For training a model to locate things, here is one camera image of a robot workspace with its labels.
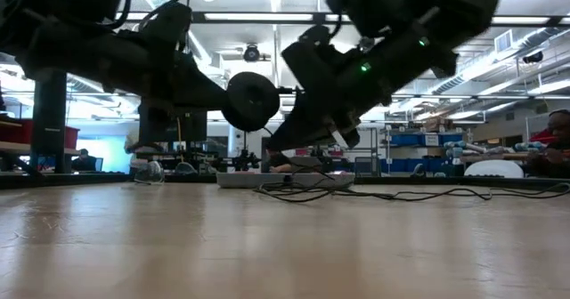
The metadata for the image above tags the grey plastic tool case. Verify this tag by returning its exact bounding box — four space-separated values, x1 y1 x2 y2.
216 172 356 190

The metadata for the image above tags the silver air duct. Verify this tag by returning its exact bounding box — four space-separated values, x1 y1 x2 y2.
444 26 570 96

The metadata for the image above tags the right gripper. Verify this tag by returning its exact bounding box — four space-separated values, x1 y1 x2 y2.
266 0 446 152

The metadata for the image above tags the thin black cord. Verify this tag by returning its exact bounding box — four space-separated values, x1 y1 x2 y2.
253 154 570 204

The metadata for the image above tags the black cord spool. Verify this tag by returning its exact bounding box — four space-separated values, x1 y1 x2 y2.
221 70 281 133

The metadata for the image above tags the black monitor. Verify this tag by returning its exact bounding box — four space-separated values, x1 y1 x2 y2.
138 107 208 143

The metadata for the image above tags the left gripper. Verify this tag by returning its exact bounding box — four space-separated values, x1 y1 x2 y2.
106 3 229 117

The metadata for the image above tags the white trash can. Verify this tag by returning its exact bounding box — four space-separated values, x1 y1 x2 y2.
464 159 525 179

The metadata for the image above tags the black pillar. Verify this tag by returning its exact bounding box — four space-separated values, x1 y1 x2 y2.
29 69 69 175

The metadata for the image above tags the black dome camera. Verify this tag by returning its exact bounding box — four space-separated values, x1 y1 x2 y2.
242 44 262 63

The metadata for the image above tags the wooden workbench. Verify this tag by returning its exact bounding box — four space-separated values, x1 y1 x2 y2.
460 152 556 176

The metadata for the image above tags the black cart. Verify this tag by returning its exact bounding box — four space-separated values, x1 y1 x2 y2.
354 156 380 176

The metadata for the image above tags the white building column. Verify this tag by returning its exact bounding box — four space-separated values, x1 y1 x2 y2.
227 61 264 158

